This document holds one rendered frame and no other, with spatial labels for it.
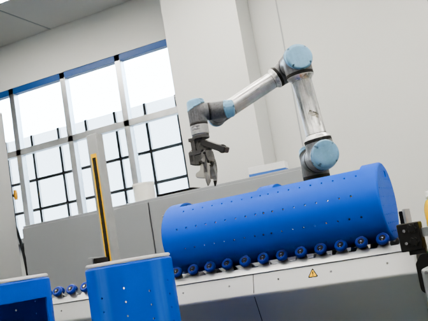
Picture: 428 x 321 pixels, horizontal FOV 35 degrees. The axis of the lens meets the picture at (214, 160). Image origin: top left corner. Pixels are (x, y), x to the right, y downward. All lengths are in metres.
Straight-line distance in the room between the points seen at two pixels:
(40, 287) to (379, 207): 1.16
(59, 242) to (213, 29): 2.07
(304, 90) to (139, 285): 1.16
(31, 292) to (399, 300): 1.22
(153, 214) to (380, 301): 2.35
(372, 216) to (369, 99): 3.00
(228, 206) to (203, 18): 3.19
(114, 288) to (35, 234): 2.94
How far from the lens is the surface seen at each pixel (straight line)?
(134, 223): 4.56
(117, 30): 6.35
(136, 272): 2.12
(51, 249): 4.96
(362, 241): 2.42
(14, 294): 2.26
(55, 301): 3.05
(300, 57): 2.85
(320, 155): 2.78
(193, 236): 2.62
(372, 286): 2.40
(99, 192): 3.39
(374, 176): 2.41
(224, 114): 2.78
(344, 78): 5.39
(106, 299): 2.15
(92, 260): 2.99
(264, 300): 2.53
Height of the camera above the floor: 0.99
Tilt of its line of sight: 8 degrees up
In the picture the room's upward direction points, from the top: 10 degrees counter-clockwise
